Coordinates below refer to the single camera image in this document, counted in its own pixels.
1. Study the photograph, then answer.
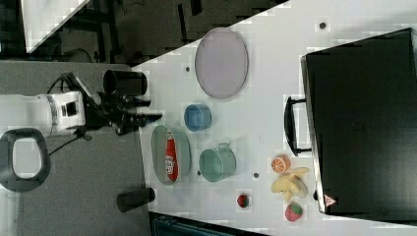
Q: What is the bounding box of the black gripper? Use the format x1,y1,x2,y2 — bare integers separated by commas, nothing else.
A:
60,73,162,136

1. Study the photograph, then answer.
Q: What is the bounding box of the red ketchup bottle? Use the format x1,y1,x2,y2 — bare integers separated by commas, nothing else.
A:
164,132,179,182

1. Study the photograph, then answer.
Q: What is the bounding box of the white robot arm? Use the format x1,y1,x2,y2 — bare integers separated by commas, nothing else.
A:
1,73,162,193

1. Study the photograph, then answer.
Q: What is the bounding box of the green oval strainer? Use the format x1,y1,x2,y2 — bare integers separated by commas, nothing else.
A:
150,125,192,186

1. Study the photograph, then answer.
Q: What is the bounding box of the blue bowl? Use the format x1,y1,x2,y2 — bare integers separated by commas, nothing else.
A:
184,104,212,132

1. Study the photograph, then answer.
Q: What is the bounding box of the green mug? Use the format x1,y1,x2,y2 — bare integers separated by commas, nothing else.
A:
199,143,236,183

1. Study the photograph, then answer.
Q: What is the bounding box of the lilac round plate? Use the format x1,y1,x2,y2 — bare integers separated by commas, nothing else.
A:
195,28,249,99

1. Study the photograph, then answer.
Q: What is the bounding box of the blue tray edge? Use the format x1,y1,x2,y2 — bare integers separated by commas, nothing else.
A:
149,211,267,236

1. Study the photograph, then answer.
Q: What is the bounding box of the small strawberry toy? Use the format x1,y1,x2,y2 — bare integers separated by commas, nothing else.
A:
237,194,249,208

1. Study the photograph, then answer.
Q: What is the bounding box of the orange slice toy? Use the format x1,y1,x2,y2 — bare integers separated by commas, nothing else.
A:
270,154,291,174

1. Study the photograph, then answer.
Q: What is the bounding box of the peeled banana toy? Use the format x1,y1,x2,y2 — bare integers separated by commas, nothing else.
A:
270,167,309,203

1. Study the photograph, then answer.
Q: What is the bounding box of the large strawberry toy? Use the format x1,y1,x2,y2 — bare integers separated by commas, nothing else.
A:
284,203,304,222

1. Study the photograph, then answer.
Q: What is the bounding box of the black toaster oven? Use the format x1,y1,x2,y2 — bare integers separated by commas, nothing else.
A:
300,28,417,225

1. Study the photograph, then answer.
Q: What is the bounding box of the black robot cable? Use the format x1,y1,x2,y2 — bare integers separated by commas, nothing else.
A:
46,77,92,157

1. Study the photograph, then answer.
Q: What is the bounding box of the black cylinder post lower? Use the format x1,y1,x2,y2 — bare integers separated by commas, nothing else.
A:
116,188,155,212

